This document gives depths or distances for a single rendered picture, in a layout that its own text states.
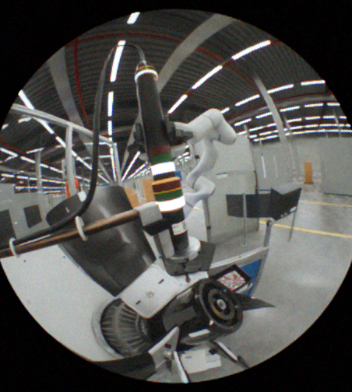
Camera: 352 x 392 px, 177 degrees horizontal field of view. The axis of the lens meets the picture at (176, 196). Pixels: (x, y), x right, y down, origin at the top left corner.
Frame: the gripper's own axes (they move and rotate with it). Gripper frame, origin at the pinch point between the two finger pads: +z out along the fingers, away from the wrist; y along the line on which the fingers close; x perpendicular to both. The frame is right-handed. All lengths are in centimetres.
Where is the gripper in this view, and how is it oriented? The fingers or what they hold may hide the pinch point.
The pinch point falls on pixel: (154, 131)
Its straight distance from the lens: 19.9
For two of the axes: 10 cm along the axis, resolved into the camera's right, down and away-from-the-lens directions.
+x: -2.0, -9.7, -1.6
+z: -0.1, 1.6, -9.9
